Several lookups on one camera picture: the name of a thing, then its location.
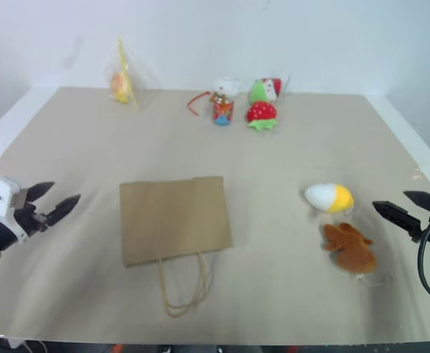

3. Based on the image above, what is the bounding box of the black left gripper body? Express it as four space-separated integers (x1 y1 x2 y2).
10 187 51 237

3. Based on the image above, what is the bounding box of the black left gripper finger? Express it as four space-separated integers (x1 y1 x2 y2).
46 193 82 227
27 181 56 202

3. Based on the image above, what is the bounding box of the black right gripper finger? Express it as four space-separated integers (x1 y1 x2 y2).
402 190 430 213
372 200 422 243

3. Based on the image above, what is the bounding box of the brown plush toy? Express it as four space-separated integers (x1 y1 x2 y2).
321 221 378 277

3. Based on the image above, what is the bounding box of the white and yellow egg plush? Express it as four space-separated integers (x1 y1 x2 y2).
304 182 355 214

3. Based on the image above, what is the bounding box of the brown paper bag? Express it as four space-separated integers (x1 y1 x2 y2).
118 175 234 318

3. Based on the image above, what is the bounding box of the clear bag with yellow toy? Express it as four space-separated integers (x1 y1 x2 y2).
103 37 160 113

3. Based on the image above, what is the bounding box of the green and red strawberry plush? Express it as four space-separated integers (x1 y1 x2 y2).
248 76 291 104

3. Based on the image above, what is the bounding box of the colourful can with white plush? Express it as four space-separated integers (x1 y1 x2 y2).
209 76 242 127

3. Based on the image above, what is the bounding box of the red cord loop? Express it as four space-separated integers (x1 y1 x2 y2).
186 90 212 117

